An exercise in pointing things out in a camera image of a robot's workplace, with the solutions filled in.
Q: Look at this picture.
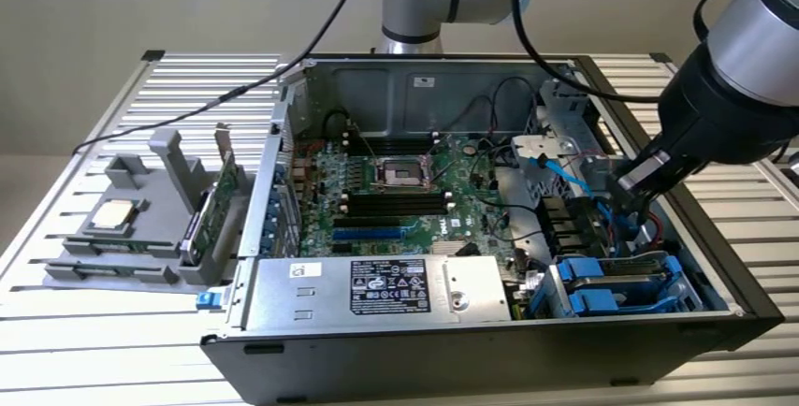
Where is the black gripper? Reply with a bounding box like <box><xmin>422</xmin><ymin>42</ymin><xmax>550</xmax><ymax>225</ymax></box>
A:
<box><xmin>609</xmin><ymin>40</ymin><xmax>799</xmax><ymax>239</ymax></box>

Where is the silver chipset heatsink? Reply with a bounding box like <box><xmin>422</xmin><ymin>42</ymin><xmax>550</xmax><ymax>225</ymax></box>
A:
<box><xmin>430</xmin><ymin>240</ymin><xmax>467</xmax><ymax>258</ymax></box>

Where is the black expansion slot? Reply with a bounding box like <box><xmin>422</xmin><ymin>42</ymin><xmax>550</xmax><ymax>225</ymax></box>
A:
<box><xmin>332</xmin><ymin>217</ymin><xmax>402</xmax><ymax>230</ymax></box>

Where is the CPU socket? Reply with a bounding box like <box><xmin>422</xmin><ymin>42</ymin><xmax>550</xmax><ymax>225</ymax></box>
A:
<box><xmin>371</xmin><ymin>155</ymin><xmax>434</xmax><ymax>191</ymax></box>

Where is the silver disk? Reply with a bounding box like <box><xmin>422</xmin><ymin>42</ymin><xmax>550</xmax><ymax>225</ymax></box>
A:
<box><xmin>180</xmin><ymin>190</ymin><xmax>218</xmax><ymax>265</ymax></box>

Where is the blue expansion slot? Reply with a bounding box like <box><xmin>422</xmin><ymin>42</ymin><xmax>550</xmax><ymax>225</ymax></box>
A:
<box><xmin>332</xmin><ymin>229</ymin><xmax>402</xmax><ymax>241</ymax></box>

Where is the CPU chip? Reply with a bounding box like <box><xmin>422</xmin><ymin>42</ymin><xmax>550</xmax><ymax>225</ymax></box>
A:
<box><xmin>91</xmin><ymin>198</ymin><xmax>138</xmax><ymax>228</ymax></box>

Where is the long black cable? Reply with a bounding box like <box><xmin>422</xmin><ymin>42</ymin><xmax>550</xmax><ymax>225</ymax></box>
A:
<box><xmin>72</xmin><ymin>0</ymin><xmax>371</xmax><ymax>156</ymax></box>

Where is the silver metal drive bracket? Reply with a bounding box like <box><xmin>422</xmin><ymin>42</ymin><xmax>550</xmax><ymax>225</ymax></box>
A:
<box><xmin>508</xmin><ymin>134</ymin><xmax>579</xmax><ymax>178</ymax></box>

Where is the black open PC case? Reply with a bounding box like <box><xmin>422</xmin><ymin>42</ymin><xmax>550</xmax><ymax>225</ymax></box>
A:
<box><xmin>199</xmin><ymin>52</ymin><xmax>786</xmax><ymax>406</ymax></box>

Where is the blue SATA wire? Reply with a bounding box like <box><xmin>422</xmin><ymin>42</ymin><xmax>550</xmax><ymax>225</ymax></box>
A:
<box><xmin>527</xmin><ymin>155</ymin><xmax>595</xmax><ymax>199</ymax></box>

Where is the black RAM slot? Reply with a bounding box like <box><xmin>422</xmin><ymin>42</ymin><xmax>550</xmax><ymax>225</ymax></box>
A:
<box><xmin>346</xmin><ymin>137</ymin><xmax>448</xmax><ymax>144</ymax></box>
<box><xmin>346</xmin><ymin>141</ymin><xmax>448</xmax><ymax>149</ymax></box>
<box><xmin>346</xmin><ymin>131</ymin><xmax>448</xmax><ymax>138</ymax></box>
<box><xmin>342</xmin><ymin>191</ymin><xmax>451</xmax><ymax>199</ymax></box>
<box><xmin>340</xmin><ymin>210</ymin><xmax>451</xmax><ymax>218</ymax></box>
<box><xmin>342</xmin><ymin>203</ymin><xmax>451</xmax><ymax>211</ymax></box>
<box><xmin>342</xmin><ymin>197</ymin><xmax>451</xmax><ymax>206</ymax></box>
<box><xmin>346</xmin><ymin>147</ymin><xmax>450</xmax><ymax>154</ymax></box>

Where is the green graphics card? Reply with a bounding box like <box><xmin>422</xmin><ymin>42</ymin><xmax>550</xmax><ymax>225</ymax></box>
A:
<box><xmin>198</xmin><ymin>123</ymin><xmax>244</xmax><ymax>251</ymax></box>

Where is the silver power supply unit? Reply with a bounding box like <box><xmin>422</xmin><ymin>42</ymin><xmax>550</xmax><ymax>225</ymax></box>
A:
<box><xmin>240</xmin><ymin>255</ymin><xmax>515</xmax><ymax>332</ymax></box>

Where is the blue disk bay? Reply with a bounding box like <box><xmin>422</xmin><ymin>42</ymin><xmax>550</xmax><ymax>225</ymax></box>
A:
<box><xmin>549</xmin><ymin>254</ymin><xmax>705</xmax><ymax>321</ymax></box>

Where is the grey parts rack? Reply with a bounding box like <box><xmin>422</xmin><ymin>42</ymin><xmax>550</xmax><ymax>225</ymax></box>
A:
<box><xmin>42</xmin><ymin>127</ymin><xmax>258</xmax><ymax>296</ymax></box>

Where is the green motherboard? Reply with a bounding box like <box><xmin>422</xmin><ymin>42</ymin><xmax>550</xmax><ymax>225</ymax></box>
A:
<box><xmin>292</xmin><ymin>132</ymin><xmax>520</xmax><ymax>260</ymax></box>

